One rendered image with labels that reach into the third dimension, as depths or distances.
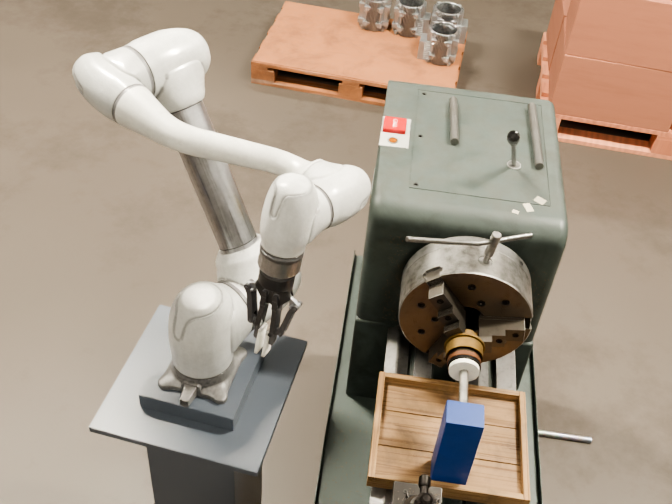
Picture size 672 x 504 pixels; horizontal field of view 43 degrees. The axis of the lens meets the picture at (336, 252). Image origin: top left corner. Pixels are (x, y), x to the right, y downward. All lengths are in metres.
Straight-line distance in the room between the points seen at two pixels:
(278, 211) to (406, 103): 0.86
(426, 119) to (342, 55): 2.51
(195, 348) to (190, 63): 0.67
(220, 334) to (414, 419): 0.50
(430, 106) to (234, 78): 2.55
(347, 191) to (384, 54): 3.17
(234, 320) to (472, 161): 0.72
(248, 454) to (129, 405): 0.34
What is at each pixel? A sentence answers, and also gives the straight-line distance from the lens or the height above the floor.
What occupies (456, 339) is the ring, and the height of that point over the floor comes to 1.11.
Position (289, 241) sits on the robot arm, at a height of 1.43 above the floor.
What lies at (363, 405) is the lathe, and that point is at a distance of 2.49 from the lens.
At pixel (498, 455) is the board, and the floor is 0.89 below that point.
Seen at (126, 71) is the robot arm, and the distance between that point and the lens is 1.93.
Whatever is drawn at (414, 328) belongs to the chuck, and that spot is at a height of 1.03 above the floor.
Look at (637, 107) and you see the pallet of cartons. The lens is 4.55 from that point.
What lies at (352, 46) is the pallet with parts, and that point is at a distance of 4.89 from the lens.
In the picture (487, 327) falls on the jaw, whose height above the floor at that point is 1.11.
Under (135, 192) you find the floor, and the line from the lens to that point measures 4.03.
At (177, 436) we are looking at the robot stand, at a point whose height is 0.75.
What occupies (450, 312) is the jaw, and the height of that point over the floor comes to 1.16.
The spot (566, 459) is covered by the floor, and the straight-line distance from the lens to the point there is 3.20.
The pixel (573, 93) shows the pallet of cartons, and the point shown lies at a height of 0.30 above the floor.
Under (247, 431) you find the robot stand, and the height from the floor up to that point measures 0.75.
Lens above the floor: 2.53
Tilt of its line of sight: 43 degrees down
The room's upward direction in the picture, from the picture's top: 5 degrees clockwise
